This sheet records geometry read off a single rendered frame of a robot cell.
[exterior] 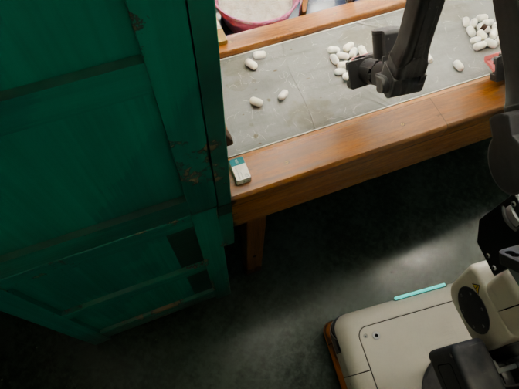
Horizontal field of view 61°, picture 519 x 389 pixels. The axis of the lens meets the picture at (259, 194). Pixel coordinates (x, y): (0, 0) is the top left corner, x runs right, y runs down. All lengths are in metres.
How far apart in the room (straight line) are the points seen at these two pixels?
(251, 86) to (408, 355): 0.92
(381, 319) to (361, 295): 0.31
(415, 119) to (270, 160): 0.39
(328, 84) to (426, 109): 0.26
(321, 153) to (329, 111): 0.15
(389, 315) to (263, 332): 0.48
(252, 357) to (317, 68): 1.02
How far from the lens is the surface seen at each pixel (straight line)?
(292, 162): 1.06
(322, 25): 1.35
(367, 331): 1.47
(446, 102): 1.26
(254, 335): 1.70
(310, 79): 1.24
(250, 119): 1.15
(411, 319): 1.52
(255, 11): 1.41
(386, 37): 0.98
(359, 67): 1.09
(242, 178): 1.01
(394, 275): 1.84
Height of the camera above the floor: 1.69
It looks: 65 degrees down
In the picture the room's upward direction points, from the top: 3 degrees clockwise
